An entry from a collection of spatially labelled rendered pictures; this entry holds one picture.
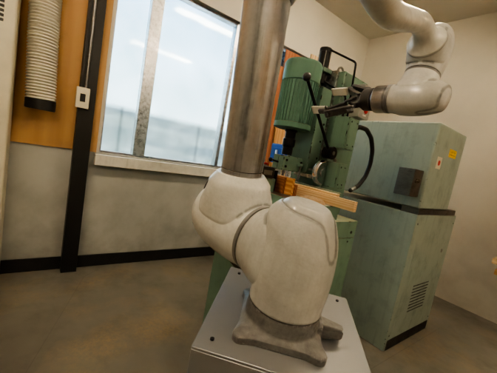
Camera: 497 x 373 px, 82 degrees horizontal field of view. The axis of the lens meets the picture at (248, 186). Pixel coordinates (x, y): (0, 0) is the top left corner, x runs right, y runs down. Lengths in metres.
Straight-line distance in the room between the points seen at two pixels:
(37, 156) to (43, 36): 0.72
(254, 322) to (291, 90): 1.02
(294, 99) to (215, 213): 0.82
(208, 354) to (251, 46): 0.59
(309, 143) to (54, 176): 1.69
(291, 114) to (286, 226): 0.87
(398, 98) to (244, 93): 0.53
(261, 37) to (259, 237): 0.40
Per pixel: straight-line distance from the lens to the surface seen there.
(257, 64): 0.64
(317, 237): 0.53
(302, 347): 0.62
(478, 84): 3.55
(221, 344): 0.60
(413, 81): 1.01
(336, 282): 1.66
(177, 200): 2.57
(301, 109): 1.35
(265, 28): 0.65
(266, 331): 0.61
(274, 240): 0.54
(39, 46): 2.13
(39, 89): 2.10
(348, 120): 1.45
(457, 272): 3.43
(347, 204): 1.18
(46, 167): 2.31
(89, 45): 2.25
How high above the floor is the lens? 1.05
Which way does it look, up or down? 7 degrees down
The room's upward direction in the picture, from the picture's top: 10 degrees clockwise
